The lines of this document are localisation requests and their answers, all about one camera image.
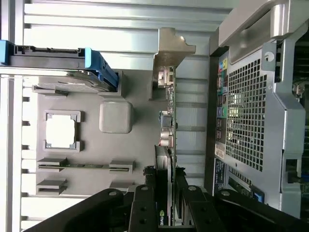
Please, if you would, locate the dark label sticker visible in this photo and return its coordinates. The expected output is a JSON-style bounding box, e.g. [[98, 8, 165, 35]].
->
[[213, 158, 228, 195]]

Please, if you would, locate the blue connector on motherboard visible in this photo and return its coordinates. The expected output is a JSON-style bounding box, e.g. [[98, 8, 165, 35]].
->
[[251, 186, 266, 203]]

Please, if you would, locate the green RAM stick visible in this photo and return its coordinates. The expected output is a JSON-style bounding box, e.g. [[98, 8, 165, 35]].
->
[[38, 163, 130, 170]]

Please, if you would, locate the grey printed parts rack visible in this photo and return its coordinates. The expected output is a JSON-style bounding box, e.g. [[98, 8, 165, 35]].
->
[[31, 69, 169, 197]]

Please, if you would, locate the grey rounded square block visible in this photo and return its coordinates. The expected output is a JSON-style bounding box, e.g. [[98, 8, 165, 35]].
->
[[99, 101, 134, 134]]

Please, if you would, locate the perforated fan grille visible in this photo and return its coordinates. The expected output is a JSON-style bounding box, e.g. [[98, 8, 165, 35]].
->
[[226, 58, 269, 173]]

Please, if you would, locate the rear port panel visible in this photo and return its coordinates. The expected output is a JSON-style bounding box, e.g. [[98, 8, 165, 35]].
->
[[216, 58, 229, 145]]

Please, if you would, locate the silver CPU chip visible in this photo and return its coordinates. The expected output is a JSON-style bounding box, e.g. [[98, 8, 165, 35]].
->
[[45, 114, 76, 146]]

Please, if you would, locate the grey metal PC case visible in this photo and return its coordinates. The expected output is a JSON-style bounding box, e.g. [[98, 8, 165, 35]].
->
[[204, 0, 309, 214]]

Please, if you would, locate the hard disk in blue caddy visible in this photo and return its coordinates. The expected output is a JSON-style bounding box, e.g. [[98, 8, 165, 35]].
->
[[0, 40, 120, 94]]

